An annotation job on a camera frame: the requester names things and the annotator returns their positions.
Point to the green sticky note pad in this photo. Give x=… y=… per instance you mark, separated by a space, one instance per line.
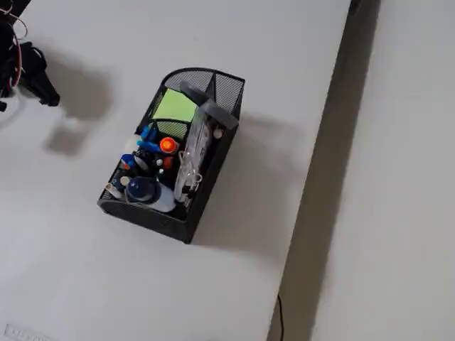
x=174 y=104

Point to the red pen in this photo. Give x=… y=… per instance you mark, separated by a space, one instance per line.
x=167 y=162

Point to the small orange cap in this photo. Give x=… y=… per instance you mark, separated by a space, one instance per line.
x=167 y=145

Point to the grey plastic stapler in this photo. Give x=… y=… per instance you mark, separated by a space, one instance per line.
x=213 y=106

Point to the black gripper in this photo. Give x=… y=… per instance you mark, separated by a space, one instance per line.
x=38 y=76

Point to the white label plate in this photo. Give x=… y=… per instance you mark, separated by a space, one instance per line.
x=25 y=333

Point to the white bottle with blue cap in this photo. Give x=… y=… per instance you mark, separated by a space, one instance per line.
x=144 y=192

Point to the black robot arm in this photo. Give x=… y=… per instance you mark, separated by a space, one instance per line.
x=6 y=53

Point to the clear plastic package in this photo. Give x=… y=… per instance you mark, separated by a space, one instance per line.
x=197 y=149

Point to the black mesh desk organizer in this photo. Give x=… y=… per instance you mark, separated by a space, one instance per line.
x=149 y=220

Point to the blue pen with clip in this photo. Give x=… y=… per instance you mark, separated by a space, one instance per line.
x=151 y=146

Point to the small white round cap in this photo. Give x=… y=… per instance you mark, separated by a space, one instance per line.
x=217 y=133

